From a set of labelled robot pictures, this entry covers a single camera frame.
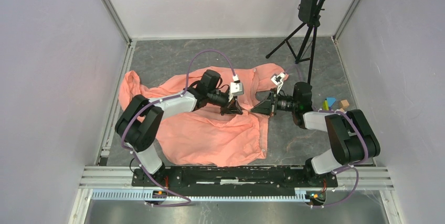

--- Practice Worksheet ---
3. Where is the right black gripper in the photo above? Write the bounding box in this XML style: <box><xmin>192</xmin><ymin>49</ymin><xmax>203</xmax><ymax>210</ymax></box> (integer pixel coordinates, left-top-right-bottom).
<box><xmin>251</xmin><ymin>88</ymin><xmax>298</xmax><ymax>117</ymax></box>

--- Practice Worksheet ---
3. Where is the salmon pink jacket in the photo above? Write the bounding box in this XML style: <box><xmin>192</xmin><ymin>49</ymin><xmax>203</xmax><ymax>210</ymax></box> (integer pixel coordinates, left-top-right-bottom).
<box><xmin>118</xmin><ymin>63</ymin><xmax>289</xmax><ymax>167</ymax></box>

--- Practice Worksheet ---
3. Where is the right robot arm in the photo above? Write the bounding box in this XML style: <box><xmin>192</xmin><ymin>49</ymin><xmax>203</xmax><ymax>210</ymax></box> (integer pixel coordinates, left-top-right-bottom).
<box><xmin>251</xmin><ymin>82</ymin><xmax>380</xmax><ymax>186</ymax></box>

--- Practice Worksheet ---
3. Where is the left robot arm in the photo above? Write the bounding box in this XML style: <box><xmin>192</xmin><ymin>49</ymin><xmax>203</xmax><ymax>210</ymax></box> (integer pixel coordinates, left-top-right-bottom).
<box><xmin>114</xmin><ymin>70</ymin><xmax>244</xmax><ymax>186</ymax></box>

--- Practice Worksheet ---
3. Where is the blue toy block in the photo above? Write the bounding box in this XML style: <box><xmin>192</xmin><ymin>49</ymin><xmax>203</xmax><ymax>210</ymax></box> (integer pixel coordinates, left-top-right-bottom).
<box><xmin>325</xmin><ymin>97</ymin><xmax>336</xmax><ymax>108</ymax></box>

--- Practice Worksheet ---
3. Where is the tan wooden block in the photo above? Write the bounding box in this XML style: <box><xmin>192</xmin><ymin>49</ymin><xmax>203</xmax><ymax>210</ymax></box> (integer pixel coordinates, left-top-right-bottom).
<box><xmin>339</xmin><ymin>99</ymin><xmax>350</xmax><ymax>110</ymax></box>

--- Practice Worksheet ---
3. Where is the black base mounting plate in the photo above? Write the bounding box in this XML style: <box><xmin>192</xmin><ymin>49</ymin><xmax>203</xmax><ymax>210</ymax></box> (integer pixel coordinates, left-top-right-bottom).
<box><xmin>132</xmin><ymin>165</ymin><xmax>338</xmax><ymax>197</ymax></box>

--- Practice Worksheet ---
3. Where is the black music stand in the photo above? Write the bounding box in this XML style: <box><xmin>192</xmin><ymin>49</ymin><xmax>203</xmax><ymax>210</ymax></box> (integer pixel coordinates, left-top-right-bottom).
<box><xmin>266</xmin><ymin>0</ymin><xmax>326</xmax><ymax>83</ymax></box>

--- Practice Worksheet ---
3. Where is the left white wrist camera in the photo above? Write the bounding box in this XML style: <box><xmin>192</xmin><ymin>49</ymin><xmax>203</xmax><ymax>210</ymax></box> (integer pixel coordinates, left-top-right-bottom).
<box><xmin>229</xmin><ymin>74</ymin><xmax>244</xmax><ymax>101</ymax></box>

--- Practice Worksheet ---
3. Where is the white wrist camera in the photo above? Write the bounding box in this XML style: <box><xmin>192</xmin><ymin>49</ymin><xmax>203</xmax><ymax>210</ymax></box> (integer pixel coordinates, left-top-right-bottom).
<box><xmin>229</xmin><ymin>74</ymin><xmax>244</xmax><ymax>101</ymax></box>
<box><xmin>271</xmin><ymin>72</ymin><xmax>287</xmax><ymax>94</ymax></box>

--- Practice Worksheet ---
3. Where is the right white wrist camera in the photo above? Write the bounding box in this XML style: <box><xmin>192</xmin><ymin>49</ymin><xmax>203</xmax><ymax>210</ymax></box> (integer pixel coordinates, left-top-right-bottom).
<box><xmin>271</xmin><ymin>72</ymin><xmax>287</xmax><ymax>94</ymax></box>

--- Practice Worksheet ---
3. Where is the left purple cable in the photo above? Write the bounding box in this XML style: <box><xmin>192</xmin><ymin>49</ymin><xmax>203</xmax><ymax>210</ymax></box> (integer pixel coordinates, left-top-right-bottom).
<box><xmin>120</xmin><ymin>49</ymin><xmax>240</xmax><ymax>208</ymax></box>

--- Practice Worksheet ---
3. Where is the purple cable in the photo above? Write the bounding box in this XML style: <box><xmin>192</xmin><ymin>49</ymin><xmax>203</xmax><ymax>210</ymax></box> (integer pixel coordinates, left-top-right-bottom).
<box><xmin>120</xmin><ymin>49</ymin><xmax>240</xmax><ymax>208</ymax></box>
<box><xmin>283</xmin><ymin>64</ymin><xmax>370</xmax><ymax>209</ymax></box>

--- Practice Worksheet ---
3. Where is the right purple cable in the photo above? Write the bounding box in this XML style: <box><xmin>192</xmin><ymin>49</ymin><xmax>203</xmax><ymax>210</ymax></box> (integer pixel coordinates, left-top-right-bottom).
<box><xmin>283</xmin><ymin>64</ymin><xmax>370</xmax><ymax>209</ymax></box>

